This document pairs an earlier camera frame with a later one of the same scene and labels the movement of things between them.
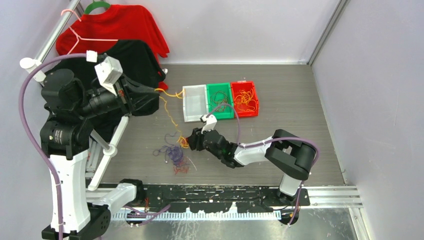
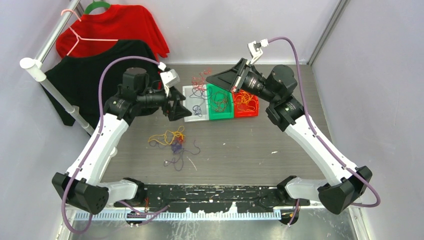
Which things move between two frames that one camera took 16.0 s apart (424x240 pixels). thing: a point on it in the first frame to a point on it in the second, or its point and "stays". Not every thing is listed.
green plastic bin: (218, 94) stays
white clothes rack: (109, 150) stays
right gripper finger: (196, 140) to (233, 78)
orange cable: (244, 101) stays
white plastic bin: (195, 102) stays
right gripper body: (215, 153) to (255, 84)
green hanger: (96, 4) stays
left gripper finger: (140, 100) to (178, 111)
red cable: (219, 100) stays
